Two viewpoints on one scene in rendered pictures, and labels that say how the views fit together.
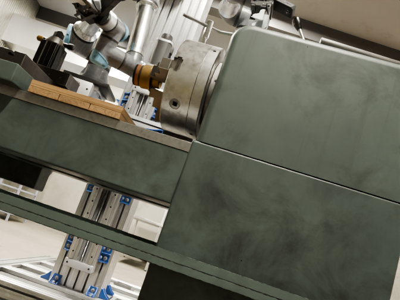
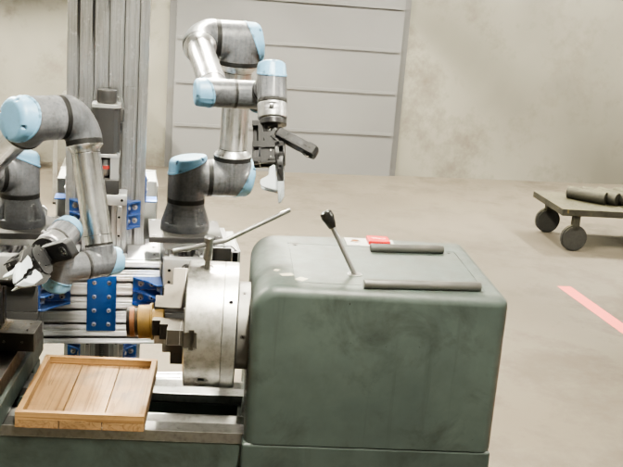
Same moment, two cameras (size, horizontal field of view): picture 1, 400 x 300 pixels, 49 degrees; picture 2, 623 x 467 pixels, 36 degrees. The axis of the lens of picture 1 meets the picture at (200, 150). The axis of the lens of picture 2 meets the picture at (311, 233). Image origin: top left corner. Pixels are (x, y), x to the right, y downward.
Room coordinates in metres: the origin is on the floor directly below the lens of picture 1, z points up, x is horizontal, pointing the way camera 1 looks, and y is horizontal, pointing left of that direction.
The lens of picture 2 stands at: (-0.83, 0.36, 1.90)
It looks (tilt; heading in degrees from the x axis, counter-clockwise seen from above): 14 degrees down; 347
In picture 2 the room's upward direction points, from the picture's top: 4 degrees clockwise
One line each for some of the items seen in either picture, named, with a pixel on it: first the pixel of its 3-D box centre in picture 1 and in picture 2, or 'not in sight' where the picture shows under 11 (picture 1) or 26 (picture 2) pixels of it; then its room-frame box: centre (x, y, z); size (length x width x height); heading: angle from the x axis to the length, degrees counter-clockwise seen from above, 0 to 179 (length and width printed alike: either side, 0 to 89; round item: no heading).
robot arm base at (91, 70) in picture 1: (94, 75); (19, 208); (2.06, 0.60, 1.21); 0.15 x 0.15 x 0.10
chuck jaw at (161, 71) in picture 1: (166, 69); (173, 332); (1.33, 0.18, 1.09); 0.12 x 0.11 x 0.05; 172
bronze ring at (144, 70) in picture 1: (148, 77); (146, 321); (1.43, 0.25, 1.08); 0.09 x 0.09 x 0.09; 84
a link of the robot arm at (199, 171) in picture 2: not in sight; (189, 176); (2.05, 0.10, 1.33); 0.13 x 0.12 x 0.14; 94
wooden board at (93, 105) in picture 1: (92, 117); (91, 390); (1.45, 0.38, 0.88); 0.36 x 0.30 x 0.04; 172
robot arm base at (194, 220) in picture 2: not in sight; (185, 212); (2.05, 0.11, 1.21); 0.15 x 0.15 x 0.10
